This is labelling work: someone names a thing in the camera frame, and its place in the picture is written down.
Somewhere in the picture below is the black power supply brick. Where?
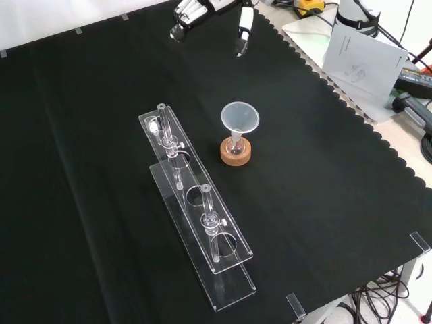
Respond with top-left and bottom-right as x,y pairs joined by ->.
395,65 -> 432,101

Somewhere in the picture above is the white paper booklet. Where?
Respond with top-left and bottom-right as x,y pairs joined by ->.
322,24 -> 410,109

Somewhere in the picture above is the grey table leg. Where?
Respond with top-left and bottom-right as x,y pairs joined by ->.
400,253 -> 423,295

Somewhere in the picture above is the yellow stop button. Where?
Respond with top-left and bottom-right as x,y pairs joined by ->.
292,0 -> 325,18

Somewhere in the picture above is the translucent plastic funnel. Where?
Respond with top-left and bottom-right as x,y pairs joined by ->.
220,101 -> 261,143

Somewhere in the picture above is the pale board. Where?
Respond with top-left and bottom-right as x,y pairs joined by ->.
281,15 -> 403,124

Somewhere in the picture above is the coiled black cable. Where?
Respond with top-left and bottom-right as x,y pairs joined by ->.
420,134 -> 432,160

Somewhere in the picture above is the clear cloth clip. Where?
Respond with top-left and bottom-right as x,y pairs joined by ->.
286,293 -> 307,322
409,231 -> 432,254

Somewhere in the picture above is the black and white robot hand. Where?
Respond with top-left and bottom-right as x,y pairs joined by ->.
169,0 -> 255,59

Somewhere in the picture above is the small round-bottom glass flask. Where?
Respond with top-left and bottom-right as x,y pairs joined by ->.
226,133 -> 245,157

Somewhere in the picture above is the red and black tripod leg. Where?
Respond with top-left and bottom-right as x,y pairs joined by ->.
410,37 -> 432,70

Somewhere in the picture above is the black floor cable bundle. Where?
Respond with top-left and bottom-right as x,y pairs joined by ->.
349,266 -> 411,324

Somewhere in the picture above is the small clear weighing funnel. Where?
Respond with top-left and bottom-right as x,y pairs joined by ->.
147,116 -> 163,135

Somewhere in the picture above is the black bench cloth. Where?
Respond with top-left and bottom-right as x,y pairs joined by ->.
0,0 -> 432,324

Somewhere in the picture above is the cork ring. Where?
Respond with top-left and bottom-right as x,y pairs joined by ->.
219,136 -> 253,167

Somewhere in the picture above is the clear acrylic funnel stand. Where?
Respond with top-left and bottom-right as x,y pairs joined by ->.
138,103 -> 258,313

